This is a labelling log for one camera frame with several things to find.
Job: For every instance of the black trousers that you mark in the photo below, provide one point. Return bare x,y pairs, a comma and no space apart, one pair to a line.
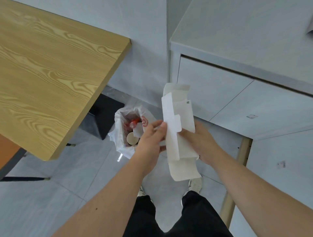
195,217

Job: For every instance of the white cabinet with drawers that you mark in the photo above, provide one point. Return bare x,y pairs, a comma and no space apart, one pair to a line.
239,48

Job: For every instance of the person's right thumb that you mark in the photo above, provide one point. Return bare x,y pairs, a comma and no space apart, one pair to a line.
187,133

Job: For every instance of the person's left forearm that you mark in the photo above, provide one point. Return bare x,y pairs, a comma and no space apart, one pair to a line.
110,202

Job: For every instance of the white right shoe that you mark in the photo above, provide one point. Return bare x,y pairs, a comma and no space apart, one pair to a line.
195,184

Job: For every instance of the person's right forearm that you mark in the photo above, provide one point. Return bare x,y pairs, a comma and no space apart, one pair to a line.
256,195

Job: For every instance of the white left shoe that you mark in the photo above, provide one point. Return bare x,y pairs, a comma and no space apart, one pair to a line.
141,191

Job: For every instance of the brown paper cup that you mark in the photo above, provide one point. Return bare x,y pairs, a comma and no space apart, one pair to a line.
132,139

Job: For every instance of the white plastic trash bag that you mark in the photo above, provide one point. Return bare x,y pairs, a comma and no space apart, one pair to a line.
119,139

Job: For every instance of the black metal table leg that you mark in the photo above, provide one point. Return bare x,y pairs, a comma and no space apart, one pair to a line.
22,179

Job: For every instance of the white shoe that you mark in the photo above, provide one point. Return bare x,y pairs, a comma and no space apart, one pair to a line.
195,184
141,191

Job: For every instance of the beige wooden leg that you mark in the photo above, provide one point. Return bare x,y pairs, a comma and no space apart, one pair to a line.
240,166

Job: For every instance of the white cardboard carton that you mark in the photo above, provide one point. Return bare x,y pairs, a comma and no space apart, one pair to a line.
182,151

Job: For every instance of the orange panel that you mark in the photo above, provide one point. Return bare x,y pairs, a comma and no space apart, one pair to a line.
7,152

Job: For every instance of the person's right hand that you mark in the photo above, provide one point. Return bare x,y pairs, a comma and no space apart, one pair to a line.
204,146

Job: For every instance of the person's left hand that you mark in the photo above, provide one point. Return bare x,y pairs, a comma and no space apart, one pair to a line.
146,151

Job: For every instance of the black trash bin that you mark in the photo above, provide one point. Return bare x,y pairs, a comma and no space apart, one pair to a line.
107,114

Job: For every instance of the red plastic wrapper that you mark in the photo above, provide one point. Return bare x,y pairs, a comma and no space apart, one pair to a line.
130,124

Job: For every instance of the person's left thumb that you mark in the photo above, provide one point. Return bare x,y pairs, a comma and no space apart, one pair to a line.
162,148

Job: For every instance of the light wooden table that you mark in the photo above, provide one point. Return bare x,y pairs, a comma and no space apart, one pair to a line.
51,70

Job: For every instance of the small grey sticker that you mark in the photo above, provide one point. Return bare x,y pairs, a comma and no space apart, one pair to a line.
251,116

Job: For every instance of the white paper scrap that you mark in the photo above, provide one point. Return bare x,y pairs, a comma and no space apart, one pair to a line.
139,129

